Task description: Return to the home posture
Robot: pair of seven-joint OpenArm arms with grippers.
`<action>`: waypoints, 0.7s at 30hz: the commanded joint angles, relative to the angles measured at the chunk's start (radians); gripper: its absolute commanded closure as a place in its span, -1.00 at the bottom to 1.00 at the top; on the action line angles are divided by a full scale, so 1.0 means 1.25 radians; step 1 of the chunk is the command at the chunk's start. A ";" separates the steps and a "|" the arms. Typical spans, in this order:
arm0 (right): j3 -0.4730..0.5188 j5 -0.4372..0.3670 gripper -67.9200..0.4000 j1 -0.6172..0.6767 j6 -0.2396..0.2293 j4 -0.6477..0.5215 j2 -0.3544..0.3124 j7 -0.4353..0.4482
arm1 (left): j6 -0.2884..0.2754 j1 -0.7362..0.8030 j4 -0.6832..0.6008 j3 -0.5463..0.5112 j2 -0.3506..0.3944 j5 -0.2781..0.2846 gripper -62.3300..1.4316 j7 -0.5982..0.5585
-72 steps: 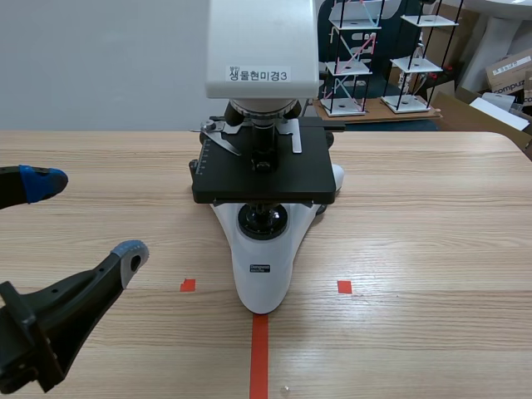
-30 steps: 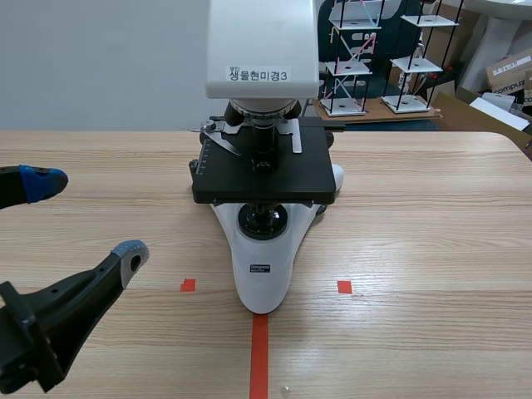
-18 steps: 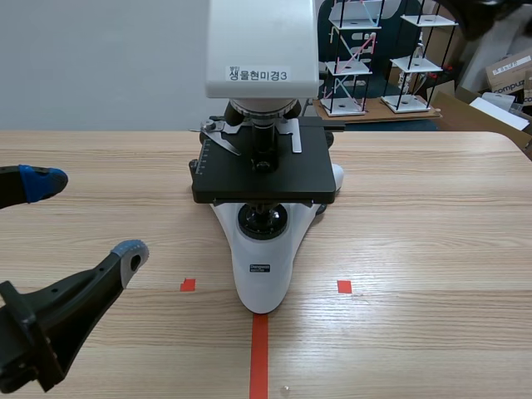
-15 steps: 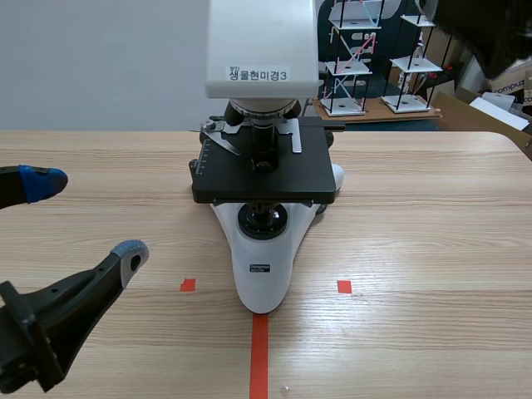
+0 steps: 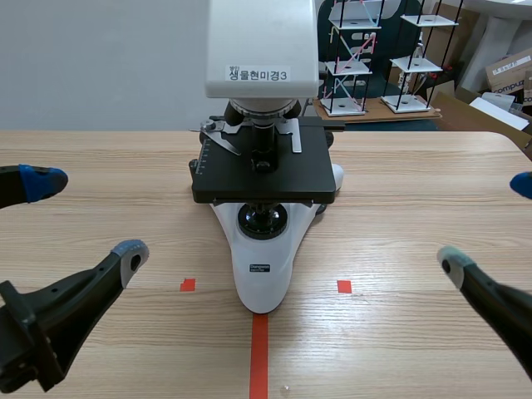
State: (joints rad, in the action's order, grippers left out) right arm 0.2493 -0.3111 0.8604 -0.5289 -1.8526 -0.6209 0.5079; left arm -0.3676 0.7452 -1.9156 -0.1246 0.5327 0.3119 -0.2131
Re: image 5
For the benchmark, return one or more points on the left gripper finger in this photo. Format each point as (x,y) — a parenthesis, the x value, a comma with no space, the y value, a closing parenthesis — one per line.
(39,185)

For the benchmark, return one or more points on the flat brown cardboard board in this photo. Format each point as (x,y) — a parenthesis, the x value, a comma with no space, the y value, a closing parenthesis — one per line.
(374,117)

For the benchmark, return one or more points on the printed brown cardboard box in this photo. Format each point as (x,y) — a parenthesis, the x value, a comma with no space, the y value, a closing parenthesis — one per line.
(507,75)

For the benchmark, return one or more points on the open brown cardboard box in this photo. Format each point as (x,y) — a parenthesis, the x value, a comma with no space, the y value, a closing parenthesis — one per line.
(478,114)

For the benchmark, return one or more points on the white shelf tower black rods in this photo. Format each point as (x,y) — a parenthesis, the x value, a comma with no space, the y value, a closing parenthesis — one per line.
(415,64)

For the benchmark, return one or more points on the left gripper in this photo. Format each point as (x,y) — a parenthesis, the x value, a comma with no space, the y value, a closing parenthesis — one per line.
(14,365)

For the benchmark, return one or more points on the white shelf tower with straws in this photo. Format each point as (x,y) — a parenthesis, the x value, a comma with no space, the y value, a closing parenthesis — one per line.
(348,66)

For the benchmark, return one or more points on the white and black microscope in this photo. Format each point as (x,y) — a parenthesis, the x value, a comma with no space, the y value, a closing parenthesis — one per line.
(262,174)

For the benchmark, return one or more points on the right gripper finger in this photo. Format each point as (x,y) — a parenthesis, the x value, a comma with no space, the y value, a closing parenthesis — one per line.
(498,307)
(523,183)

